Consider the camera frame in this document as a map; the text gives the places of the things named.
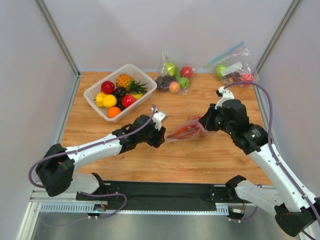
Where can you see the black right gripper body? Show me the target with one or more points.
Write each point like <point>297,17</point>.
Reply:
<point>207,121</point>

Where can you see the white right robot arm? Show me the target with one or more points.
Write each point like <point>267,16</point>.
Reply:
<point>291,204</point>

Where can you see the dark purple plum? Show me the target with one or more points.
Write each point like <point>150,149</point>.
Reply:
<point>120,92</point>

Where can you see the green apple blue bag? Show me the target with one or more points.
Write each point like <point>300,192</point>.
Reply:
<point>219,69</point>

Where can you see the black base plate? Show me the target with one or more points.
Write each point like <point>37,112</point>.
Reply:
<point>169,196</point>

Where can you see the green pear in bag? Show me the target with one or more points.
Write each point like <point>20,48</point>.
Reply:
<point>170,68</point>

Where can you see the yellow bell pepper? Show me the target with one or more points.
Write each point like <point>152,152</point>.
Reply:
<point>100,99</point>

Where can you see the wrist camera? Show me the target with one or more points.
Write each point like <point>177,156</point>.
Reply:
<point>224,95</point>
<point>158,117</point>

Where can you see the red apple blue bag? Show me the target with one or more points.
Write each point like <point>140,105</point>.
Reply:
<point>246,78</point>

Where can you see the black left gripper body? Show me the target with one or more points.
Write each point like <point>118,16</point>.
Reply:
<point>158,137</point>

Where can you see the blue zip top bag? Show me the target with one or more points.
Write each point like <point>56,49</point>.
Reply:
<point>238,59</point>

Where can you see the white plastic basket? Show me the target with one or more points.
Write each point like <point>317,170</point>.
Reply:
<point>131,70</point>

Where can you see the orange fruit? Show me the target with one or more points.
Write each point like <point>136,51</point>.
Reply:
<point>113,112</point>

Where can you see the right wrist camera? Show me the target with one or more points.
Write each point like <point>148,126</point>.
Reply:
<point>224,95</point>

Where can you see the clear bag of fruit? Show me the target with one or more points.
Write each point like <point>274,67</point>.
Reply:
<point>166,59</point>

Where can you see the yellow lemon fruit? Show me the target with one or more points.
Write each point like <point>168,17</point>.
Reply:
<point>109,101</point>

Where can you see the fake pineapple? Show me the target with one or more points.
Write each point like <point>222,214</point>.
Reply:
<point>131,86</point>

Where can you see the green apple in bag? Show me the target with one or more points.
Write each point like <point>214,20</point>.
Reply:
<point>184,82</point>

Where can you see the red apple front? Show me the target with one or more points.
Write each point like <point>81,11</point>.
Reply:
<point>128,100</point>

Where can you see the dark plum blue bag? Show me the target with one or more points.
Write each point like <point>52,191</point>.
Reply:
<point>233,77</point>

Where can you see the red apple in bag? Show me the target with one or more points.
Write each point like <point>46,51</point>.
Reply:
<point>186,72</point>

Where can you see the black grape bunch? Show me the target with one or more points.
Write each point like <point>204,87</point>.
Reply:
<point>119,104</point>

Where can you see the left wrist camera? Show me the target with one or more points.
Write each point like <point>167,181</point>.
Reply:
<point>158,117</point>

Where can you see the peach in bag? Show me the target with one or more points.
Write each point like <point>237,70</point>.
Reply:
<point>174,87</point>

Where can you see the red apple back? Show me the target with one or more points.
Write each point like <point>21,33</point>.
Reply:
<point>107,87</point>

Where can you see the yellow banana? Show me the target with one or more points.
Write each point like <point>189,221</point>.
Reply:
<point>138,96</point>

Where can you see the orange zip top bag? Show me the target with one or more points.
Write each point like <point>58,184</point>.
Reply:
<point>196,132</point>

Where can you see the white slotted cable duct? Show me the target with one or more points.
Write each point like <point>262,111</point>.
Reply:
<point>94,208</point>

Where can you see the purple grapes in bag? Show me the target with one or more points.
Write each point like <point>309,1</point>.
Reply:
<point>163,82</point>

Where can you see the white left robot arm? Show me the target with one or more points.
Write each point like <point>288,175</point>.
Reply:
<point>57,171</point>

